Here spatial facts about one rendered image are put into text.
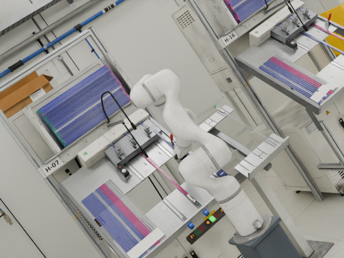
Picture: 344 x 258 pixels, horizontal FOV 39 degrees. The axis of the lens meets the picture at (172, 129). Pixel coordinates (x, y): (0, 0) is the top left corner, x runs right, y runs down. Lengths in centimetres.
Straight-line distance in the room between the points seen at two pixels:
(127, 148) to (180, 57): 212
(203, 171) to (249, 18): 175
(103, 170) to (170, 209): 49
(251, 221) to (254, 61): 156
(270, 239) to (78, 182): 126
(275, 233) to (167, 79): 79
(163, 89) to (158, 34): 276
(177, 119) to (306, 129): 153
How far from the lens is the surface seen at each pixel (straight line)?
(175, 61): 484
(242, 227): 210
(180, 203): 273
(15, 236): 445
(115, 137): 294
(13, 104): 326
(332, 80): 329
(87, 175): 293
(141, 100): 211
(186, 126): 204
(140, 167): 288
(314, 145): 345
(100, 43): 314
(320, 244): 326
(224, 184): 203
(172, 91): 208
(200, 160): 199
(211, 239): 308
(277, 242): 214
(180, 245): 300
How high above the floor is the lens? 155
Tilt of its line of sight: 8 degrees down
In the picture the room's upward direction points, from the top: 35 degrees counter-clockwise
